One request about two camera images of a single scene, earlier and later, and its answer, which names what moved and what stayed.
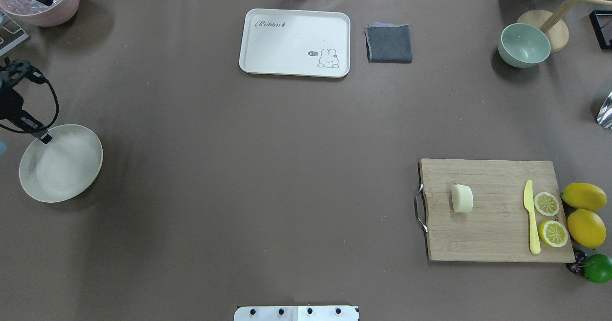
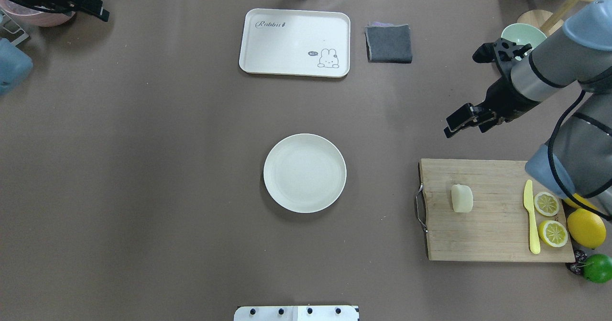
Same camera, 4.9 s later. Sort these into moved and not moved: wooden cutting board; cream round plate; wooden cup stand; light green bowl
Moved: cream round plate
Not moved: wooden cutting board; wooden cup stand; light green bowl
